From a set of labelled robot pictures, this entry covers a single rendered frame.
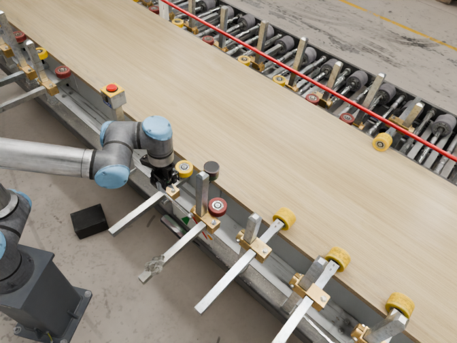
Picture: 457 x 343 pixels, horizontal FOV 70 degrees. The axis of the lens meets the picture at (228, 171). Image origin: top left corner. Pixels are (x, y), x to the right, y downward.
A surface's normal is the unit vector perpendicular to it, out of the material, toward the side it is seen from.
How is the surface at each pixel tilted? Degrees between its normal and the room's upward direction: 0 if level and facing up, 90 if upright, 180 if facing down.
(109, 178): 91
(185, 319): 0
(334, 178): 0
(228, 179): 0
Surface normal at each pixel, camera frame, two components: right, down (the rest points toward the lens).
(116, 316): 0.08, -0.63
